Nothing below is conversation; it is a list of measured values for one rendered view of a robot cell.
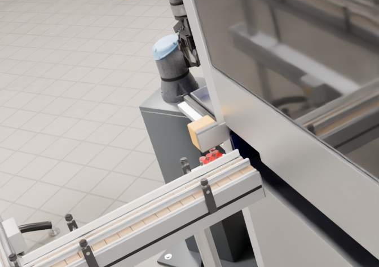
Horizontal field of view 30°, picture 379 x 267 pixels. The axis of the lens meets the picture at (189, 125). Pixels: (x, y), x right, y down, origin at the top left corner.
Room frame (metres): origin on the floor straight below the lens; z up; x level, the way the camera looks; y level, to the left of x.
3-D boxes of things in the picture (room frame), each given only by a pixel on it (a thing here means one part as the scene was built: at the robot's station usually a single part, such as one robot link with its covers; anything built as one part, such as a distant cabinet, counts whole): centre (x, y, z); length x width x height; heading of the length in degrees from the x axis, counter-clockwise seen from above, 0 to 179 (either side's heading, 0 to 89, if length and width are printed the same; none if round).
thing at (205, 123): (1.78, -0.04, 0.99); 0.08 x 0.07 x 0.07; 17
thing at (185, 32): (2.20, -0.09, 1.15); 0.09 x 0.08 x 0.12; 17
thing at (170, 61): (2.47, -0.01, 0.96); 0.13 x 0.12 x 0.14; 80
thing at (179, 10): (2.21, -0.10, 1.23); 0.08 x 0.08 x 0.05
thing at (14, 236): (2.28, 0.78, 0.50); 0.12 x 0.05 x 0.09; 17
